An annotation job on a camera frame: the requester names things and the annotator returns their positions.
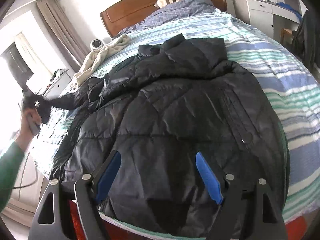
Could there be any white dressing desk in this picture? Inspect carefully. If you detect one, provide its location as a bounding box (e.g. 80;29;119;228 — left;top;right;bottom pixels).
233;0;300;42

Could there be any person left hand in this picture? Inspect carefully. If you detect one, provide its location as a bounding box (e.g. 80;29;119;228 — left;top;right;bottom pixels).
15;108;42;153

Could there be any beige curtain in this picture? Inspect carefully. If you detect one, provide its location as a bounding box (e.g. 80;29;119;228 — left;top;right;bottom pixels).
36;0;89;73

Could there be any white low cabinet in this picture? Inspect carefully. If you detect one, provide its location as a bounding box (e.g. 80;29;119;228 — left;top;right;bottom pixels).
1;74;73;215

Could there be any wooden headboard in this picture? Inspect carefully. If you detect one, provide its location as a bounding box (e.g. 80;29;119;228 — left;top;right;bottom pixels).
100;0;227;37

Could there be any black puffer jacket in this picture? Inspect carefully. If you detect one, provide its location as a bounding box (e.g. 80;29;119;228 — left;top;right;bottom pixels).
46;35;290;237

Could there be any blue cloth on desk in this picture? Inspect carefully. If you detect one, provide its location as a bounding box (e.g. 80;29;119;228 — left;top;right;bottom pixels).
276;2;303;21

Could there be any wooden stool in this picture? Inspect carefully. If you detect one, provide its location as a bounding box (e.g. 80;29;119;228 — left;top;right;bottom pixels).
280;28;293;47

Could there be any cream garment on bed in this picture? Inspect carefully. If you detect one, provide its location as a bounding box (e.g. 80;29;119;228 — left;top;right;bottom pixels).
73;35;130;87

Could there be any dark coat on chair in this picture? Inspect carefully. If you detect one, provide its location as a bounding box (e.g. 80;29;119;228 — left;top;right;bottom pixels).
291;10;319;70

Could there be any green sleeve forearm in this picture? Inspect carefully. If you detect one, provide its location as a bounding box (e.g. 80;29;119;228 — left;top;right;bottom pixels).
0;142;24;212

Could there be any blue checked blanket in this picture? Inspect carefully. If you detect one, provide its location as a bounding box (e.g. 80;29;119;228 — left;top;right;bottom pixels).
114;0;216;38

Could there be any striped bed duvet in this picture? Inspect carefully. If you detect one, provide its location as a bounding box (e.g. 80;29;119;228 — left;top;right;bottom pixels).
30;11;320;224

